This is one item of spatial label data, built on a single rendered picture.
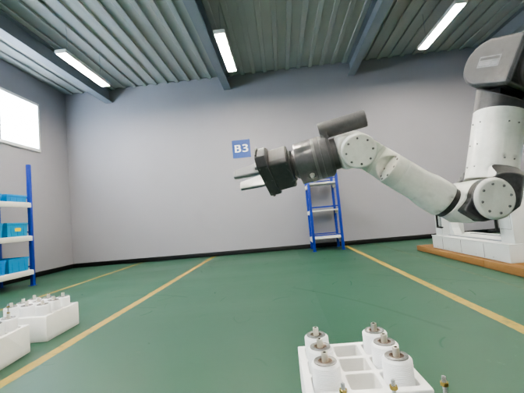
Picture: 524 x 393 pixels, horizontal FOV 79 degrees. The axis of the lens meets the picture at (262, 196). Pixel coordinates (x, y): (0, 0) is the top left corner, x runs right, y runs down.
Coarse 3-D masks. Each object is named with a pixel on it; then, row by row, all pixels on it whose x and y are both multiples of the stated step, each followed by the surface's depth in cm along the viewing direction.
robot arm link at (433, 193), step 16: (416, 176) 61; (432, 176) 62; (400, 192) 64; (416, 192) 62; (432, 192) 61; (448, 192) 61; (464, 192) 61; (432, 208) 62; (448, 208) 61; (464, 208) 59
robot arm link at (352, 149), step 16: (320, 128) 63; (336, 128) 62; (352, 128) 62; (320, 144) 62; (336, 144) 62; (352, 144) 58; (368, 144) 58; (320, 160) 62; (336, 160) 63; (352, 160) 59; (368, 160) 59
